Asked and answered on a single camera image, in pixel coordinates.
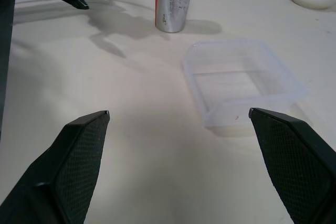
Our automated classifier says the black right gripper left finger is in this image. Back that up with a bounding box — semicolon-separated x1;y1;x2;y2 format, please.
0;110;111;224

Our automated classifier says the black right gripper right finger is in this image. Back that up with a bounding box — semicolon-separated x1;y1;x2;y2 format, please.
248;107;336;224

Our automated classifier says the silver metal can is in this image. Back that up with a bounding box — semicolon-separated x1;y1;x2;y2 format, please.
154;0;194;34

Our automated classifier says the clear plastic square container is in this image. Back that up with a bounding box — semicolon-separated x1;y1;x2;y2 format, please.
181;39;308;138

